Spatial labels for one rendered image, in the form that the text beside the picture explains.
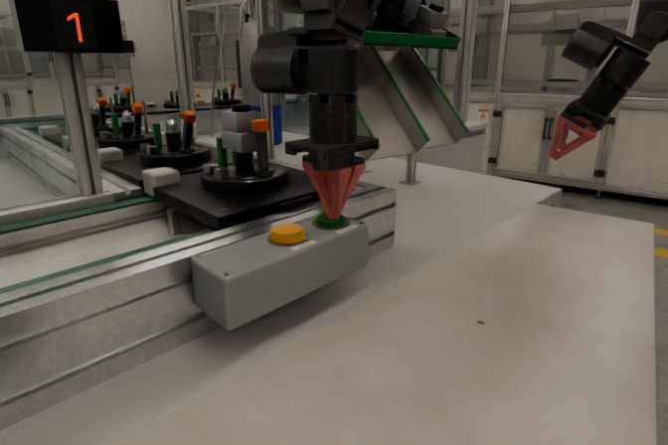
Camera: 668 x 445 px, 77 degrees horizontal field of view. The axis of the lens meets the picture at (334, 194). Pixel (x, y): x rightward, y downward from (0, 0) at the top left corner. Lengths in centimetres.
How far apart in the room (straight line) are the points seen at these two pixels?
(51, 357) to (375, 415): 29
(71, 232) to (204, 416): 39
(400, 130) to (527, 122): 369
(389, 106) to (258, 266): 54
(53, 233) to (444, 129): 76
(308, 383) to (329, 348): 6
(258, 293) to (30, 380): 21
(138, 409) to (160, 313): 9
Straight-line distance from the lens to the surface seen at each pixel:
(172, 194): 67
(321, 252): 49
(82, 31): 70
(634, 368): 55
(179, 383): 47
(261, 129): 64
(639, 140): 444
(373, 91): 90
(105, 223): 73
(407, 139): 86
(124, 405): 46
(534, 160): 455
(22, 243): 71
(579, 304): 64
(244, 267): 44
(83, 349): 47
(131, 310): 47
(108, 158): 96
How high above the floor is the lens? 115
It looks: 17 degrees down
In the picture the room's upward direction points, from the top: straight up
